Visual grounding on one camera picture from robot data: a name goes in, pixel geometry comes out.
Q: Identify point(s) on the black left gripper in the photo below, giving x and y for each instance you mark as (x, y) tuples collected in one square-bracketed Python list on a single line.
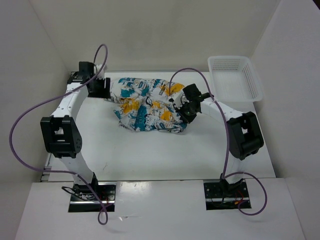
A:
[(105, 92)]

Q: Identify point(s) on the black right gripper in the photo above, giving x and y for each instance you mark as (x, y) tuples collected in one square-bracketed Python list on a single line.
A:
[(188, 119)]

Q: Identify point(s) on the colourful patterned shorts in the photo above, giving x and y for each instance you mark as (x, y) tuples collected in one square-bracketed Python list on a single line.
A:
[(143, 105)]

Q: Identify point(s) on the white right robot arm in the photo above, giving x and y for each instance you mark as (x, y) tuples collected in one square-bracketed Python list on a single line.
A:
[(243, 133)]

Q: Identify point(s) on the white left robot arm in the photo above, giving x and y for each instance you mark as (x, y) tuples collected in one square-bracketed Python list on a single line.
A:
[(61, 135)]

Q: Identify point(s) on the white plastic basket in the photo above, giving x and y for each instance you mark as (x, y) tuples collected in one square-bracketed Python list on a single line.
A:
[(234, 79)]

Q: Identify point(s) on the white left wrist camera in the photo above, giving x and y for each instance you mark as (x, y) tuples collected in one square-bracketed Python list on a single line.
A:
[(100, 70)]

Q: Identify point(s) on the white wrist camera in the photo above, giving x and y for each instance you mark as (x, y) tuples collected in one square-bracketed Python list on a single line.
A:
[(178, 99), (100, 70)]

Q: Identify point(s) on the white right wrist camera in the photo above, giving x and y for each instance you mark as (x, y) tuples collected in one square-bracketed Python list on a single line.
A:
[(178, 99)]

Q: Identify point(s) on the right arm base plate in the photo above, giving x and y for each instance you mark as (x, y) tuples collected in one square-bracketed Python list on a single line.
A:
[(216, 199)]

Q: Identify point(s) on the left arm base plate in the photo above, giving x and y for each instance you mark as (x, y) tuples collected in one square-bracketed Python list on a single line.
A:
[(82, 199)]

